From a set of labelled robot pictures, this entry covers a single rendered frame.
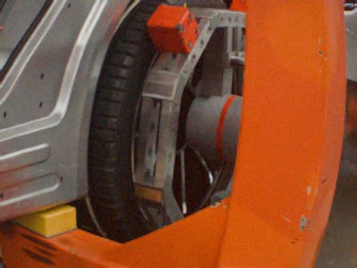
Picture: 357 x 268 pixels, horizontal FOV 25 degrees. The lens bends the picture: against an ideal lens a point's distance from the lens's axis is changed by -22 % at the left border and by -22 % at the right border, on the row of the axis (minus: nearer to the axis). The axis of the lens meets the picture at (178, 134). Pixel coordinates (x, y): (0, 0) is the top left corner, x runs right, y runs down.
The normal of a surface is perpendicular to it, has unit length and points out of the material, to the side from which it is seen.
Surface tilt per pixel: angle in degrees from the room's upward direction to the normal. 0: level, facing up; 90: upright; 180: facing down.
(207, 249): 90
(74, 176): 90
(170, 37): 135
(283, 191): 90
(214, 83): 90
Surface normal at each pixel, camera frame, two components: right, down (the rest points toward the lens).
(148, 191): -0.44, 0.13
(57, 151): 0.89, 0.18
